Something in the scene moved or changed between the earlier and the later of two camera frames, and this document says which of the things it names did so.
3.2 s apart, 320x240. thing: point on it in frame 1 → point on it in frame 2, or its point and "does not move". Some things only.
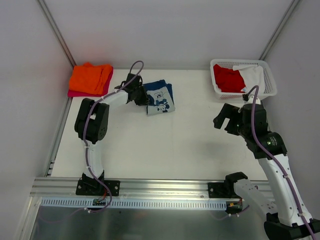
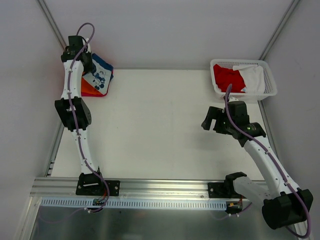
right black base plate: (222, 190) does not move
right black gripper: (230, 120) → (217, 120)
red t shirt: (228, 80) does not move
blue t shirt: (160, 97) → (101, 76)
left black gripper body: (143, 95) → (88, 63)
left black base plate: (94, 187) does not move
